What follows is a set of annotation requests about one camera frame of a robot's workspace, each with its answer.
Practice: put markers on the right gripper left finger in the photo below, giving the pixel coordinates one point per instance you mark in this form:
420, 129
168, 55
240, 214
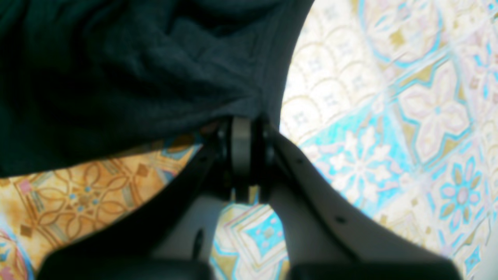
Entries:
234, 137

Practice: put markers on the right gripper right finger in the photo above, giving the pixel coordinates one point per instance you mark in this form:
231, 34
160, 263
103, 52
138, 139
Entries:
262, 155

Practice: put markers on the black t-shirt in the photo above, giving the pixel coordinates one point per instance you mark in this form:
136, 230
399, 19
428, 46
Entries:
84, 79

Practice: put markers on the patterned tablecloth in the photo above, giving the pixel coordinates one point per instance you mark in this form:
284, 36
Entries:
395, 103

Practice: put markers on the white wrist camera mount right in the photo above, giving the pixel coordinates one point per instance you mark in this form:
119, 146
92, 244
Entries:
171, 236

